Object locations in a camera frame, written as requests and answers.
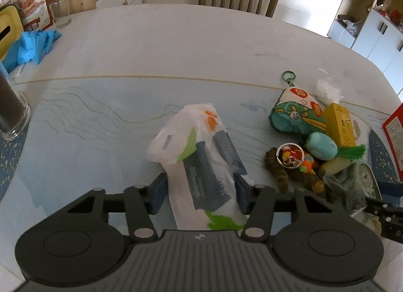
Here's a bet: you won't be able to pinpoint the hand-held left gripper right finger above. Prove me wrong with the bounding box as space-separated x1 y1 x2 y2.
233 173 351 243

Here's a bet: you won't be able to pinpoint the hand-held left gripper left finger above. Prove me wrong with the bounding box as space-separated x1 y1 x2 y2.
67 173 169 243

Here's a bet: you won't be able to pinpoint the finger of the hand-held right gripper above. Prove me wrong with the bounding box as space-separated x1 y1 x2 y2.
364 195 403 243

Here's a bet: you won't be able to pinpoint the white plastic bag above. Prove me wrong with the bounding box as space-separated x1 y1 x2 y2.
147 102 255 231

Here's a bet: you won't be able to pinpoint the cream soap-shaped bar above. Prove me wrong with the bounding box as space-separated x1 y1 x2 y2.
317 156 351 180

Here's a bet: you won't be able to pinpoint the green plush keychain toy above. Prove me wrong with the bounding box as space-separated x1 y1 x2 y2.
268 71 328 136

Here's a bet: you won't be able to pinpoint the brown fuzzy toy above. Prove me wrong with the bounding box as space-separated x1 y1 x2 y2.
264 147 326 193

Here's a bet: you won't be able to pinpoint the grey fuzzy pouch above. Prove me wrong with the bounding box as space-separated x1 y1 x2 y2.
324 166 367 214

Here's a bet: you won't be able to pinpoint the green tassel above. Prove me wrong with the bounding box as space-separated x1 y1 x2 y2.
334 144 366 162

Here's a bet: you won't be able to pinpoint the red box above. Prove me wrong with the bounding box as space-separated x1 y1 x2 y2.
382 101 403 183

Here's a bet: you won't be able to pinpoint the teal egg-shaped plush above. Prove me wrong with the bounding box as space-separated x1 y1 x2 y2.
305 132 338 160

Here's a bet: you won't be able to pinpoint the bag of white crystals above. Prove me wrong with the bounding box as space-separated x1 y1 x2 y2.
313 68 344 105

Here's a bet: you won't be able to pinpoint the dark glass jar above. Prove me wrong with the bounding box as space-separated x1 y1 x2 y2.
0 63 32 141

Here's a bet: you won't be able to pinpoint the white shelf cabinet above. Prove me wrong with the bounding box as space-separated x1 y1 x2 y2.
327 0 403 92

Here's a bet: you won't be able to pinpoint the blue gloves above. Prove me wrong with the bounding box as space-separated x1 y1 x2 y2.
3 29 62 74

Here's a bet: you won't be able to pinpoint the clear drinking glass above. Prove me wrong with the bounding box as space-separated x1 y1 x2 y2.
49 0 73 29

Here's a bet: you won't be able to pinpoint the small light wooden chair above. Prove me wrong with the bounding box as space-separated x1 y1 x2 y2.
46 0 97 15

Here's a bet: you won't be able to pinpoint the yellow tissue box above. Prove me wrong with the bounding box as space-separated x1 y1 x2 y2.
0 5 24 63

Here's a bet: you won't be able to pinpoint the colourful key ring charm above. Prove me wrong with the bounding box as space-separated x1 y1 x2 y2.
276 143 316 175

